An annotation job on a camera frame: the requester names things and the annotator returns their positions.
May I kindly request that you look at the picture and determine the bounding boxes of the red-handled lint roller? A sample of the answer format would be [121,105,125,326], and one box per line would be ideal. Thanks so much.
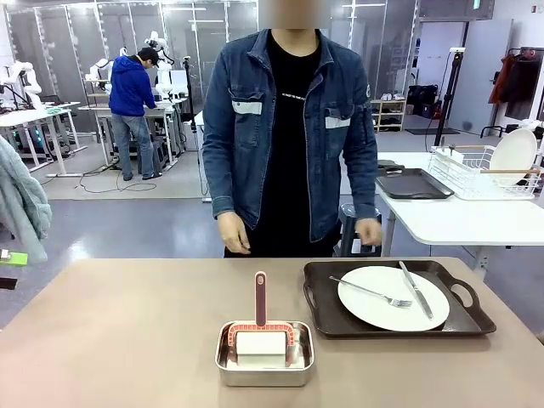
[227,271,299,369]

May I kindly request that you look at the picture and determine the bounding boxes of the dark brown serving tray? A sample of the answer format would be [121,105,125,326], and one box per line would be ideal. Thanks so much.
[375,167,456,201]
[303,259,498,340]

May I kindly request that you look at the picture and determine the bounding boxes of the white round plate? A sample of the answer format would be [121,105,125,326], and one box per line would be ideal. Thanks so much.
[490,127,539,189]
[337,265,451,333]

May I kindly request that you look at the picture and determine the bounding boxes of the person's left forearm denim sleeve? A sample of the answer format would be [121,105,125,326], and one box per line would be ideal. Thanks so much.
[344,139,380,223]

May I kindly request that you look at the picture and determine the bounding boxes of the person's right forearm denim sleeve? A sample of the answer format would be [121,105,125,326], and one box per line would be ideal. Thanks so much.
[202,139,240,220]

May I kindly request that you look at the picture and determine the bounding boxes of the person's right hand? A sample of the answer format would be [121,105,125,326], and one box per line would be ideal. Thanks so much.
[218,211,252,256]

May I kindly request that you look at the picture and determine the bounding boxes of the person's left hand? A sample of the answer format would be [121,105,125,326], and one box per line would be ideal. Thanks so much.
[354,217,383,248]

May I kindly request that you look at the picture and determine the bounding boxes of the light blue fleece jacket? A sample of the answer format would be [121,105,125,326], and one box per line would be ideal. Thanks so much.
[0,134,54,264]

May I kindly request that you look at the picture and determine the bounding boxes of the white desk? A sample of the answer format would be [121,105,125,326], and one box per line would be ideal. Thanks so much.
[0,100,88,179]

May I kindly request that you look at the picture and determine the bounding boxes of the black step stool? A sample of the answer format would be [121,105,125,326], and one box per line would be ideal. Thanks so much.
[136,137,166,174]

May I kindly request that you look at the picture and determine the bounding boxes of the man in blue hoodie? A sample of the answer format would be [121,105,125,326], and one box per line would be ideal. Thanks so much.
[107,47,161,182]

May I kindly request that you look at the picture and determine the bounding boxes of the white workbench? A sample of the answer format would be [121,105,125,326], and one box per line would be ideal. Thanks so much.
[77,93,190,172]

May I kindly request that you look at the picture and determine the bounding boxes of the rectangular stainless steel tray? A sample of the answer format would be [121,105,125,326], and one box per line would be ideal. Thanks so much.
[215,320,316,388]

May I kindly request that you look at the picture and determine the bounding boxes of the man in denim jacket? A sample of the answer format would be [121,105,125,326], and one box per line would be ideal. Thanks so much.
[201,27,383,259]

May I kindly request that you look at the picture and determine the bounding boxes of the dark green plastic stool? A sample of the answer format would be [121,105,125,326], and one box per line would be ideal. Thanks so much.
[338,202,383,258]

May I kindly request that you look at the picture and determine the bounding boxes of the wooden shoe rack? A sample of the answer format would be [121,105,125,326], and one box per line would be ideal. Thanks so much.
[370,99,407,133]

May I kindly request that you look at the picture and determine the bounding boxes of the black bags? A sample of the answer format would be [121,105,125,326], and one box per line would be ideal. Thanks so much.
[406,83,443,119]

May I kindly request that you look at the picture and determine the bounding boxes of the black light stand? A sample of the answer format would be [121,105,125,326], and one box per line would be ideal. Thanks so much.
[433,47,467,148]

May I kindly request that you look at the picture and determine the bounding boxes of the hanging orange garment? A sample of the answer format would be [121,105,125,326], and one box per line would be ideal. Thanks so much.
[488,54,516,105]

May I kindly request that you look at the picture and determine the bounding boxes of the hanging dark garment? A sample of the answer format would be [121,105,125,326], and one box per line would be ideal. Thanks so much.
[504,51,544,121]

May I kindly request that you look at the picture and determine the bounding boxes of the black clothes rack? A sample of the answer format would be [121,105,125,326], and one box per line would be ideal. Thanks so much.
[480,46,544,139]

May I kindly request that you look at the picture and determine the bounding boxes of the black camera tripod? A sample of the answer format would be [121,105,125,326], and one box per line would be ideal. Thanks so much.
[181,56,206,201]

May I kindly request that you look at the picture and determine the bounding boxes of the white wire dish rack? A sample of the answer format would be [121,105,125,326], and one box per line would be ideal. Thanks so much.
[427,143,543,201]

